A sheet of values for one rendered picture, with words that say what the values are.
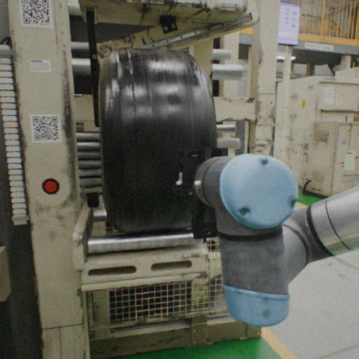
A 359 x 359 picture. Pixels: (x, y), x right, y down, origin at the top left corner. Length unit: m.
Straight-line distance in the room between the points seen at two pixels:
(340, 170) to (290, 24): 2.30
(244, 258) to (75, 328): 0.82
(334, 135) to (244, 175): 5.04
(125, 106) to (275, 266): 0.50
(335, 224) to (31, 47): 0.80
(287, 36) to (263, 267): 4.83
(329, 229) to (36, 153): 0.74
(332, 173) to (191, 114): 4.72
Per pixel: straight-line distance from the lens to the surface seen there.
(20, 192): 0.96
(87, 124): 1.48
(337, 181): 5.47
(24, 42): 0.94
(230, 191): 0.31
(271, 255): 0.35
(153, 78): 0.78
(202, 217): 0.51
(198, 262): 0.92
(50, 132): 0.91
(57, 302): 1.06
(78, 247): 0.85
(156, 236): 0.89
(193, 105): 0.75
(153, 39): 1.35
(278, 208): 0.32
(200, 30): 1.39
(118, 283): 0.91
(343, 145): 5.43
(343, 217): 0.43
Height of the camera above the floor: 1.24
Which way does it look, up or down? 11 degrees down
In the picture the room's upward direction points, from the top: straight up
